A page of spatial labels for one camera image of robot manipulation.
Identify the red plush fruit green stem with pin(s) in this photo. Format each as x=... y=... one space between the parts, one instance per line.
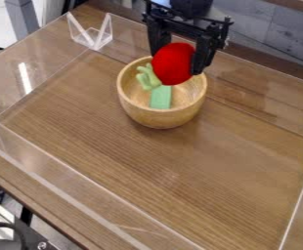
x=168 y=68

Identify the black bracket with screw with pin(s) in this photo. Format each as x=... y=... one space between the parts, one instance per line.
x=36 y=241

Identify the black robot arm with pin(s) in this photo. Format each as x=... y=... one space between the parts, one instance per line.
x=193 y=19

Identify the green rectangular block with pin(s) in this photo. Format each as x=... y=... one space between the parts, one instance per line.
x=160 y=97

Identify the wooden bowl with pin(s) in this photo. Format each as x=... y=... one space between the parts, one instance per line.
x=188 y=97

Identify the black table leg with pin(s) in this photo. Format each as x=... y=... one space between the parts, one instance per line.
x=25 y=217

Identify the clear acrylic tray walls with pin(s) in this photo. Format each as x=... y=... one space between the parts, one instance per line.
x=204 y=177

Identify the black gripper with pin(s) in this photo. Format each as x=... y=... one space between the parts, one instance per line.
x=193 y=19

